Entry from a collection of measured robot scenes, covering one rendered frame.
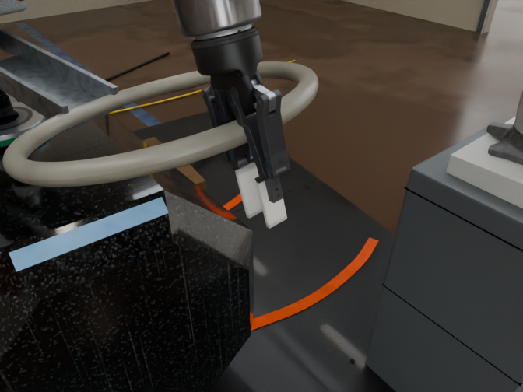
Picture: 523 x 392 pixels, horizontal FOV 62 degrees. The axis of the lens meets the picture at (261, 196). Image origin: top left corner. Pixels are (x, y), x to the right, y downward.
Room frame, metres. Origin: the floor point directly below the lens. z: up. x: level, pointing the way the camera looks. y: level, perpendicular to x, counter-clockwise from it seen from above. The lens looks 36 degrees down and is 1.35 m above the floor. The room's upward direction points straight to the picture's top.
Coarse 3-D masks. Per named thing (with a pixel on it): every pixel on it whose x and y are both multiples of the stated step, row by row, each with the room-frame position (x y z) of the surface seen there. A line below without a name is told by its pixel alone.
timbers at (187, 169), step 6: (150, 138) 2.33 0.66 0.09; (150, 144) 2.26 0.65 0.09; (156, 144) 2.26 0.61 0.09; (180, 168) 1.98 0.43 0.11; (186, 168) 1.98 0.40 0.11; (192, 168) 1.98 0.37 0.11; (186, 174) 1.92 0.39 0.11; (192, 174) 1.92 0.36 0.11; (198, 174) 1.92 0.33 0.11; (192, 180) 1.86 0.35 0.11; (198, 180) 1.86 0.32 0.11; (204, 180) 1.86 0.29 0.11; (198, 186) 1.84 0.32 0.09; (204, 186) 1.86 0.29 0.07
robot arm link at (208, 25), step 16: (176, 0) 0.47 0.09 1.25; (192, 0) 0.46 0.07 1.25; (208, 0) 0.45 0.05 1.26; (224, 0) 0.45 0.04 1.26; (240, 0) 0.46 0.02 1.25; (256, 0) 0.48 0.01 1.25; (192, 16) 0.46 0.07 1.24; (208, 16) 0.45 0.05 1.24; (224, 16) 0.45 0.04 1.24; (240, 16) 0.46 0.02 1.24; (256, 16) 0.47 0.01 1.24; (192, 32) 0.46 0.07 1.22; (208, 32) 0.45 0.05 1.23; (224, 32) 0.46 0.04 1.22
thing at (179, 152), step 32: (288, 64) 0.75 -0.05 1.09; (128, 96) 0.83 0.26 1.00; (288, 96) 0.53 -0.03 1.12; (32, 128) 0.65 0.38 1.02; (64, 128) 0.71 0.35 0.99; (224, 128) 0.45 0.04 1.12; (96, 160) 0.42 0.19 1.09; (128, 160) 0.41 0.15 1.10; (160, 160) 0.41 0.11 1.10; (192, 160) 0.43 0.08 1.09
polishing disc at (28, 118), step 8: (16, 104) 1.14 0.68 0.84; (24, 104) 1.14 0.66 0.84; (24, 112) 1.09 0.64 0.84; (32, 112) 1.09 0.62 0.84; (16, 120) 1.04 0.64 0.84; (24, 120) 1.04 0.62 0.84; (32, 120) 1.04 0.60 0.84; (40, 120) 1.04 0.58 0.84; (0, 128) 0.99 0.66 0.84; (8, 128) 0.99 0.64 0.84; (16, 128) 0.99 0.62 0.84; (24, 128) 0.99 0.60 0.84; (0, 136) 0.96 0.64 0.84; (8, 136) 0.96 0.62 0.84; (16, 136) 0.97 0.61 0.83
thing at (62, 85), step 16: (0, 32) 1.06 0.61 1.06; (16, 48) 1.03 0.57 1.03; (32, 48) 0.98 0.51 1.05; (0, 64) 0.98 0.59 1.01; (16, 64) 0.99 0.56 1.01; (32, 64) 0.99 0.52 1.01; (48, 64) 0.95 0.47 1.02; (64, 64) 0.91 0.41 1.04; (0, 80) 0.86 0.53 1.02; (16, 80) 0.82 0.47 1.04; (32, 80) 0.91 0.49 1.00; (48, 80) 0.92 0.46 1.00; (64, 80) 0.92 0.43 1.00; (80, 80) 0.88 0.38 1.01; (96, 80) 0.85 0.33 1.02; (16, 96) 0.83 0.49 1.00; (32, 96) 0.79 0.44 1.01; (48, 96) 0.76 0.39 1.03; (64, 96) 0.85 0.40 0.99; (80, 96) 0.85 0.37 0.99; (96, 96) 0.86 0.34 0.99; (48, 112) 0.76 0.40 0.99; (64, 112) 0.73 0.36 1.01
